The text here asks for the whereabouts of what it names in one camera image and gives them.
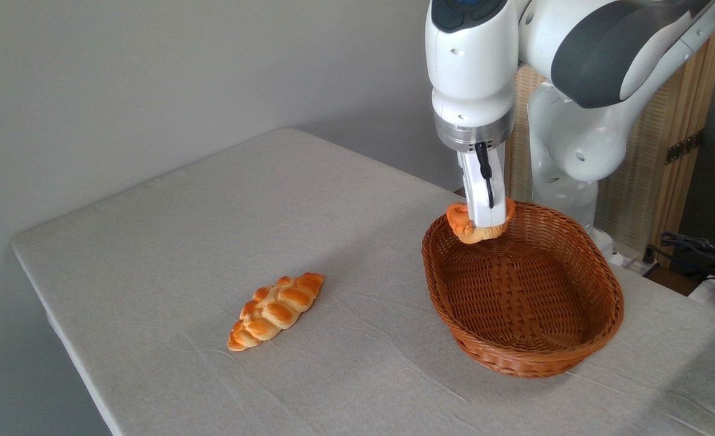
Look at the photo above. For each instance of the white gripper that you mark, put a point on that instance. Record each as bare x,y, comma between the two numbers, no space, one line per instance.
482,203

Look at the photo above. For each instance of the round orange muffin bread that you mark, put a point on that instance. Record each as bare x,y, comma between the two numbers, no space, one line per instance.
478,235

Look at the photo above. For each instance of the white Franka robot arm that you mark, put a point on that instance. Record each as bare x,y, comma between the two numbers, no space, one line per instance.
472,60

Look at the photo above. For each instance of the brown oval wicker basket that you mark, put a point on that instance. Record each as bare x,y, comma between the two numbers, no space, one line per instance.
515,297

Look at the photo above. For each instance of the long braided bread loaf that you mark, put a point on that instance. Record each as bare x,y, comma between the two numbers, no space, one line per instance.
276,310

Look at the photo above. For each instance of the black metal screen hinge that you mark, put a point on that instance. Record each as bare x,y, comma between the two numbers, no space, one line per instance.
685,147

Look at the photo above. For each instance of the light grey tablecloth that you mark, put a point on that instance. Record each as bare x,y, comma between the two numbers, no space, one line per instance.
345,363

